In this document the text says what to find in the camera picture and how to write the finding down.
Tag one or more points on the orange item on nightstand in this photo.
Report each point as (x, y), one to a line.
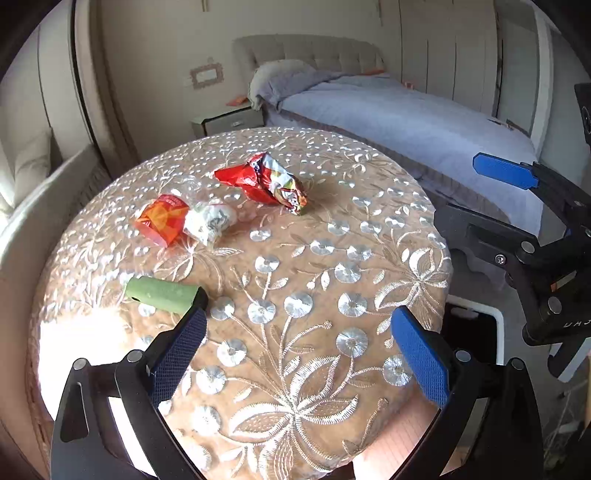
(237, 101)

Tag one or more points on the red snack bag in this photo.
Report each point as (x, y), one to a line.
(263, 179)

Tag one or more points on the beige throw pillow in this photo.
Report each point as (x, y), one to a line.
(31, 167)

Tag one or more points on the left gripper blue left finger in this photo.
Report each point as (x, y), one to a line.
(86, 442)

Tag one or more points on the white bedside nightstand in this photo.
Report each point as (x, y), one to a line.
(230, 118)

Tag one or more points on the beige tufted headboard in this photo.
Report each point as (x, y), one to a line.
(322, 52)

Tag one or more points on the framed wall switch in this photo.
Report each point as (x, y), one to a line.
(206, 75)

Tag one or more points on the green cylindrical tube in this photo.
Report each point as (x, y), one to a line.
(164, 295)

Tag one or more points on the clear plastic bag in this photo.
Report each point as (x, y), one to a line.
(206, 221)

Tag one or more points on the beige wardrobe doors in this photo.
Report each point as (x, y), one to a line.
(448, 49)

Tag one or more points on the grey bed pillow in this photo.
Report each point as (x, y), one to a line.
(274, 70)

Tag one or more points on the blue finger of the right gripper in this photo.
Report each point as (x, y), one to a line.
(485, 238)
(522, 175)

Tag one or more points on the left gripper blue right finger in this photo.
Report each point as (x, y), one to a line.
(508, 444)

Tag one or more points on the floral embroidered round tablecloth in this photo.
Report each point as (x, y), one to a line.
(298, 372)

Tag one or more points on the bed with blue duvet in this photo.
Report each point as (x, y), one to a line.
(433, 138)

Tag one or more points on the white trash bin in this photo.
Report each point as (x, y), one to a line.
(474, 327)

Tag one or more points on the orange label plastic bottle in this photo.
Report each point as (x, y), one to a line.
(162, 220)

